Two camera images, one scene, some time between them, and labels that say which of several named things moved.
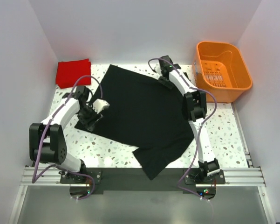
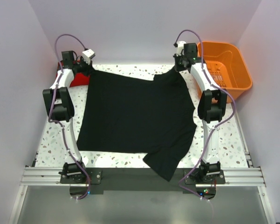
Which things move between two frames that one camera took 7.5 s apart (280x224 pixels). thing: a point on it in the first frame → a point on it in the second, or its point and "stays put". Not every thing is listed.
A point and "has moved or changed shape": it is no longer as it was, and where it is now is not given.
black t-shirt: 150,117 has moved or changed shape
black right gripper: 165,82 → 179,63
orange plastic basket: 220,67 stays put
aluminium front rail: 245,176 stays put
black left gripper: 90,120 → 86,68
